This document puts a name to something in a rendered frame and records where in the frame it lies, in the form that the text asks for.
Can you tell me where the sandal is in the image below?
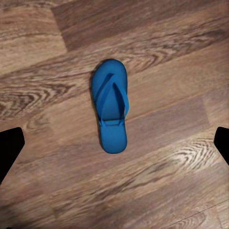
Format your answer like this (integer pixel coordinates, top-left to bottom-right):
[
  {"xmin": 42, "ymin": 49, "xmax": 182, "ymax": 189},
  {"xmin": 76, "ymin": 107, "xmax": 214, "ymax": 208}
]
[{"xmin": 91, "ymin": 60, "xmax": 129, "ymax": 154}]

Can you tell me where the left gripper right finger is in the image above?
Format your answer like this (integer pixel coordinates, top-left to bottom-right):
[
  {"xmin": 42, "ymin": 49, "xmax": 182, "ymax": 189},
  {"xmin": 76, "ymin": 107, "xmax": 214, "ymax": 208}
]
[{"xmin": 214, "ymin": 127, "xmax": 229, "ymax": 165}]

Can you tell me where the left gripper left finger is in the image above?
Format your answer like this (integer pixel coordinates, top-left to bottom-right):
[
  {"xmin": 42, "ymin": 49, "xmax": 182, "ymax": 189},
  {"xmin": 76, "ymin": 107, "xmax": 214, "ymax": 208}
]
[{"xmin": 0, "ymin": 127, "xmax": 25, "ymax": 184}]

